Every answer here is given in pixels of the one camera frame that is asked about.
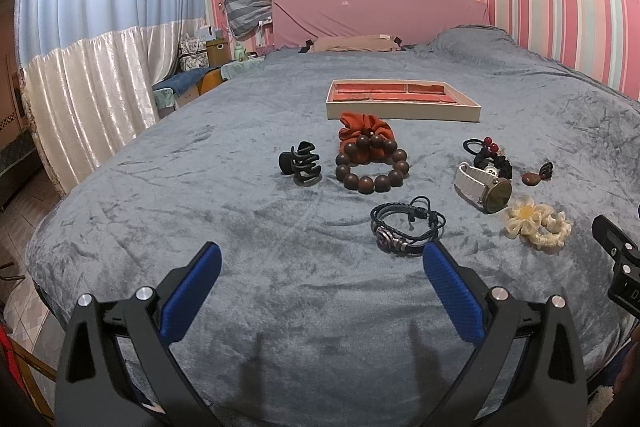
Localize patterned storage bag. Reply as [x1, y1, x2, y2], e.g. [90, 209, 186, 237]
[178, 35, 209, 72]

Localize pink headboard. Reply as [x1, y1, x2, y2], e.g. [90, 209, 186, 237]
[271, 0, 490, 49]

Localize beige jewelry tray red lining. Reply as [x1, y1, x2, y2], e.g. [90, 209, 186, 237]
[326, 79, 482, 122]

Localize brown cardboard box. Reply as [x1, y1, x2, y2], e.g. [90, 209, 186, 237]
[206, 38, 232, 68]

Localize blue and white curtain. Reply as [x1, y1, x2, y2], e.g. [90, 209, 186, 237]
[14, 0, 205, 193]

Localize white strap gold watch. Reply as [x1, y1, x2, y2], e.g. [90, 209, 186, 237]
[454, 161, 512, 213]

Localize black hair tie red balls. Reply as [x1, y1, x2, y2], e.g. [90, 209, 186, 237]
[462, 136, 501, 157]

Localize blue folded cloth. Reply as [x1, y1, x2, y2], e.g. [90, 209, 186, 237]
[152, 67, 212, 98]

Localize black braided leather bracelet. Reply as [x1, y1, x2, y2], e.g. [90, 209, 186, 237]
[369, 195, 447, 256]

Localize black frilly scrunchie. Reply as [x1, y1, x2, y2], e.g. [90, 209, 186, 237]
[473, 152, 513, 180]

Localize amber teardrop pendant hair tie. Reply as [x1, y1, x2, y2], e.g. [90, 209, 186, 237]
[520, 160, 556, 188]

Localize orange fabric scrunchie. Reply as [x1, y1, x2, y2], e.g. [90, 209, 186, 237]
[338, 112, 395, 165]

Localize brown wooden bead bracelet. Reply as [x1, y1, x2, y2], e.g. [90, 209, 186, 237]
[334, 133, 411, 195]

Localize grey velvet bed blanket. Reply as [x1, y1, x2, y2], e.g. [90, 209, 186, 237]
[25, 26, 639, 426]

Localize beige pillow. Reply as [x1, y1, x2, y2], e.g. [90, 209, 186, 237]
[309, 35, 401, 53]

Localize black hair claw clip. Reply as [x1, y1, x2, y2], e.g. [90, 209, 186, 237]
[278, 141, 321, 186]

